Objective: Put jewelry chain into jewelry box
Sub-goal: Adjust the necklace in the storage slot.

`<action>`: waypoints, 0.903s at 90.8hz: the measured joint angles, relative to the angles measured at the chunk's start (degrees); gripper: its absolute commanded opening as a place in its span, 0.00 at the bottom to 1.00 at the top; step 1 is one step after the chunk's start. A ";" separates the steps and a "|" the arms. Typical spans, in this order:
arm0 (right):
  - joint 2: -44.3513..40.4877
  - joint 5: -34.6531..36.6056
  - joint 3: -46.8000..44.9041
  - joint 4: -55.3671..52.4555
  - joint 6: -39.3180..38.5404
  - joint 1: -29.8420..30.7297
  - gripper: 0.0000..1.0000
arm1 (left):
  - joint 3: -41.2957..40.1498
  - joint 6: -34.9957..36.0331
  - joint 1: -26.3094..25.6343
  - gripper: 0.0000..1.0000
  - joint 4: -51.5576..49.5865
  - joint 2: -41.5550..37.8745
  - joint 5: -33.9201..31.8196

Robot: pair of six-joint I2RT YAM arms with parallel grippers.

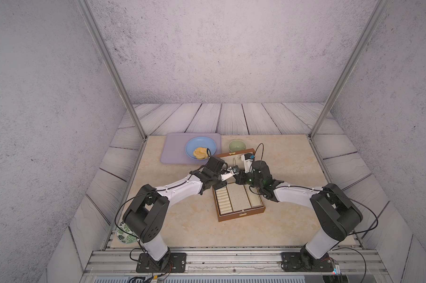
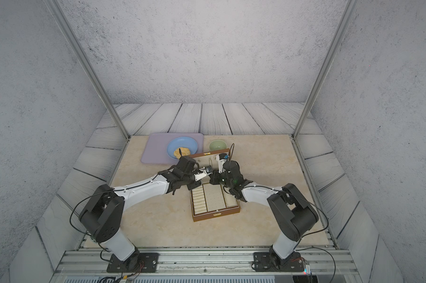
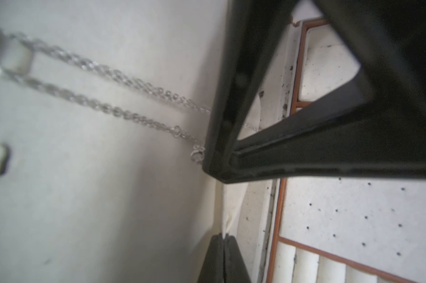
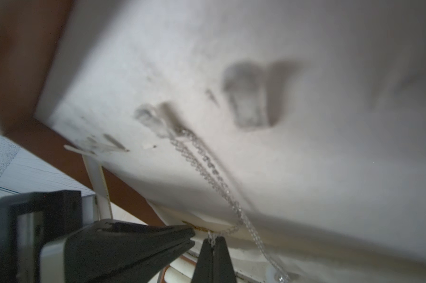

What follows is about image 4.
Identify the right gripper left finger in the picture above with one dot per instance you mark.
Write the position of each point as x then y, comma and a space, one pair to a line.
204, 267

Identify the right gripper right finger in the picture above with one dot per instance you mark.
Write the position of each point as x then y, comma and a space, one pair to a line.
223, 267

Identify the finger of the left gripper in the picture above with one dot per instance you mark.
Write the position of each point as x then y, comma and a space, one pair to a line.
146, 269
113, 244

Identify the brown jewelry box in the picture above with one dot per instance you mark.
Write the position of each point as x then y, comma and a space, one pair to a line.
313, 113

